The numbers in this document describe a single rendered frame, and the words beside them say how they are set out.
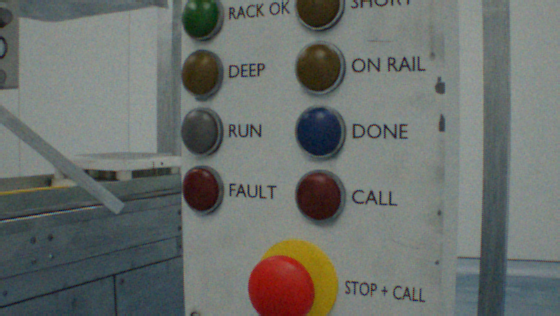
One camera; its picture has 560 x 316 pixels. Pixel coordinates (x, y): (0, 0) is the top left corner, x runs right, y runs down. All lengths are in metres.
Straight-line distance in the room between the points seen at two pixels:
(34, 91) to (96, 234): 4.36
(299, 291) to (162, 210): 1.08
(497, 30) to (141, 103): 3.70
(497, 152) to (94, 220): 0.91
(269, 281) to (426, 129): 0.12
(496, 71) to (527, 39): 2.64
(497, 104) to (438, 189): 1.17
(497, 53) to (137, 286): 0.99
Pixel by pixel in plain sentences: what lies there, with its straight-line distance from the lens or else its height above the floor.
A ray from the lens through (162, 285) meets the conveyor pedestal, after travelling 1.51.
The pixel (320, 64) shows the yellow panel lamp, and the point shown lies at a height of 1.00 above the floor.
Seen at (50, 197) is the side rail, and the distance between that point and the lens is 1.15.
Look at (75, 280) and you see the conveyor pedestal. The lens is 1.28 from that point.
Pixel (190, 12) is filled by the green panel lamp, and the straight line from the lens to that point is 0.39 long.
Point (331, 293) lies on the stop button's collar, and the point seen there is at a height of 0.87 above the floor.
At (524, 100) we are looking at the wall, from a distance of 4.10.
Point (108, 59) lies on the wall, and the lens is 5.08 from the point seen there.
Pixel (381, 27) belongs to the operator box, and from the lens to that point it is 0.34.
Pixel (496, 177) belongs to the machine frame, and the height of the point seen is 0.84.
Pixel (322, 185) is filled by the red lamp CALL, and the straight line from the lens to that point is 0.34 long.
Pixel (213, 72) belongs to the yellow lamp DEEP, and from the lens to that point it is 0.38.
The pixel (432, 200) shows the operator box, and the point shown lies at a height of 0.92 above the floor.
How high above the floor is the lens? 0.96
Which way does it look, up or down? 3 degrees down
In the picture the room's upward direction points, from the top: straight up
